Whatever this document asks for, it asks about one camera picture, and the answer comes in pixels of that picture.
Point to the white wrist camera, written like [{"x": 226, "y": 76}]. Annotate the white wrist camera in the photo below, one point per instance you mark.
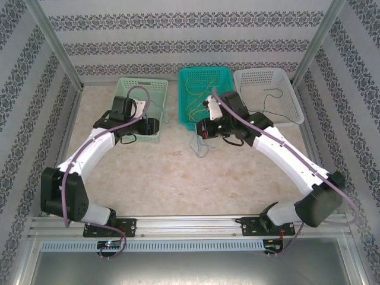
[
  {"x": 139, "y": 108},
  {"x": 213, "y": 108}
]

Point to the teal plastic basket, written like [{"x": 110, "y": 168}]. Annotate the teal plastic basket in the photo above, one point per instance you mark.
[{"x": 193, "y": 74}]

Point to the white plastic basket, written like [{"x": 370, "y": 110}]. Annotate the white plastic basket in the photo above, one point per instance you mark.
[{"x": 288, "y": 104}]

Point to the aluminium side rail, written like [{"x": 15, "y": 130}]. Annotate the aluminium side rail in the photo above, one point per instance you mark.
[
  {"x": 72, "y": 111},
  {"x": 308, "y": 142}
]

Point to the small circuit board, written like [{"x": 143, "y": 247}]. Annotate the small circuit board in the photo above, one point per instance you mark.
[
  {"x": 273, "y": 245},
  {"x": 110, "y": 244}
]

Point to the grey metal panel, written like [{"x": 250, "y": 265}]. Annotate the grey metal panel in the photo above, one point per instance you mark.
[{"x": 190, "y": 270}]

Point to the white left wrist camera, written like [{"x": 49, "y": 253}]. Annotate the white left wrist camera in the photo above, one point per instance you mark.
[{"x": 139, "y": 108}]

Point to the aluminium frame post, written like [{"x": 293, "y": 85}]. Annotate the aluminium frame post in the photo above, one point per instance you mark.
[
  {"x": 56, "y": 44},
  {"x": 319, "y": 44}
]

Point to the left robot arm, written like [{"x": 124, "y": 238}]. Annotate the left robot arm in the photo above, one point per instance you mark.
[{"x": 89, "y": 151}]

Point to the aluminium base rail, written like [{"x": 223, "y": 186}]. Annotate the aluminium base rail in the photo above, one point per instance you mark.
[{"x": 187, "y": 224}]

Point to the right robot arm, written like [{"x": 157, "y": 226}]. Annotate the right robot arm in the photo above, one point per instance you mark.
[{"x": 285, "y": 154}]

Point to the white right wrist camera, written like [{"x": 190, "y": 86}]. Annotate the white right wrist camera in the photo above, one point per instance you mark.
[{"x": 213, "y": 108}]

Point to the pale green plastic basket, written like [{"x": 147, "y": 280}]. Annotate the pale green plastic basket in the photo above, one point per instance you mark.
[{"x": 154, "y": 89}]

